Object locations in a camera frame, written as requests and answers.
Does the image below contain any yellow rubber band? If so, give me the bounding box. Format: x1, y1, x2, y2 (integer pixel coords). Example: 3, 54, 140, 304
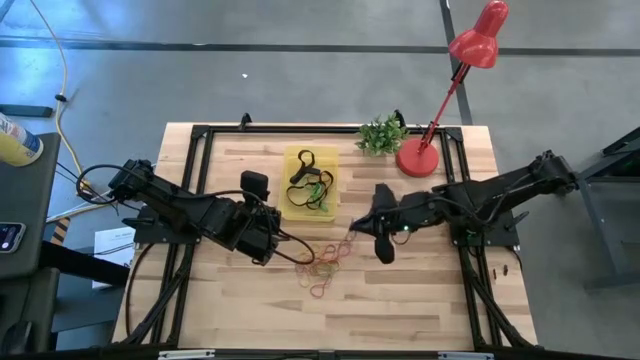
294, 263, 315, 289

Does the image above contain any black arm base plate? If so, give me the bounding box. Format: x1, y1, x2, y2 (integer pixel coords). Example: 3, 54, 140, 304
451, 209, 522, 249
122, 204, 205, 246

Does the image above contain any white bracket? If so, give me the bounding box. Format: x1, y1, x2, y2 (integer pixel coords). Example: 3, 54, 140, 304
158, 349, 216, 360
438, 351, 495, 360

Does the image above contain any black yellow striped tape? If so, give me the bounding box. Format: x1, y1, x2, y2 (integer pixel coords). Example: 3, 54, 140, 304
49, 217, 72, 246

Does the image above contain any yellow floor cable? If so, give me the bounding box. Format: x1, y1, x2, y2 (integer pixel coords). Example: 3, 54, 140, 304
28, 0, 94, 199

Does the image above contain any black side table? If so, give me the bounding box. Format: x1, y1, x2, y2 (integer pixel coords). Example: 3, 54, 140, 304
558, 124, 640, 292

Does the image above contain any red rubber band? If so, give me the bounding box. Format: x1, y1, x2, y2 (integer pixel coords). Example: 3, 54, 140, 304
308, 280, 332, 300
327, 230, 357, 261

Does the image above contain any black aluminium table frame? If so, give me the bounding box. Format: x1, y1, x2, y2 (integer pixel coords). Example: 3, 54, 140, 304
119, 123, 539, 351

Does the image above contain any dark grey desk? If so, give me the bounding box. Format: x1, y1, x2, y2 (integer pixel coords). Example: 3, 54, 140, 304
0, 132, 62, 281

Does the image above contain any green plant in white pot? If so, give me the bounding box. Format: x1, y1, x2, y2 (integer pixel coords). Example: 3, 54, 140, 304
354, 113, 410, 157

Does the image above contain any loose black cable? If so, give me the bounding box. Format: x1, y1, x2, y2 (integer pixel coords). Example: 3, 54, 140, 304
124, 242, 146, 337

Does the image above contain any green rubber band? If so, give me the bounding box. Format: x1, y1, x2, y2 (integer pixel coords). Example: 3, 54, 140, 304
313, 257, 342, 277
308, 182, 330, 211

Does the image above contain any white paper sheet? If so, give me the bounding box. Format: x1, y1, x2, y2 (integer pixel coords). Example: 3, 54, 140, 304
93, 226, 137, 290

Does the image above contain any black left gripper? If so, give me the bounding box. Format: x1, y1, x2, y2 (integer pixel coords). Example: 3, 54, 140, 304
237, 171, 283, 266

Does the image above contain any red desk lamp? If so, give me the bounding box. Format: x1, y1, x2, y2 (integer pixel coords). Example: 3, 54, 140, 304
394, 0, 510, 179

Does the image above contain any flat black floor object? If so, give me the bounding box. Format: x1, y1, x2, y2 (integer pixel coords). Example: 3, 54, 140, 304
0, 103, 55, 119

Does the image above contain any white cable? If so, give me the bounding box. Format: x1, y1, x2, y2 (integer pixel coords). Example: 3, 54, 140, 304
45, 189, 126, 224

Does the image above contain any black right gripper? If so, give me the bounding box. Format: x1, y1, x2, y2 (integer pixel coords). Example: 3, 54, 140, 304
348, 182, 426, 266

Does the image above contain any yellow white canister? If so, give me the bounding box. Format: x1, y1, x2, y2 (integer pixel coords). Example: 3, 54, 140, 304
0, 112, 45, 168

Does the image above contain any yellow translucent plastic bin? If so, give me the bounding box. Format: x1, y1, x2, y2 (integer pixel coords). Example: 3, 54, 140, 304
278, 144, 340, 224

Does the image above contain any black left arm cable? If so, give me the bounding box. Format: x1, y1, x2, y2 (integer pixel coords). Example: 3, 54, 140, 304
74, 163, 317, 266

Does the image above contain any smartphone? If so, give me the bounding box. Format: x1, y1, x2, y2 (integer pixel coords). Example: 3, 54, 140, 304
0, 222, 27, 255

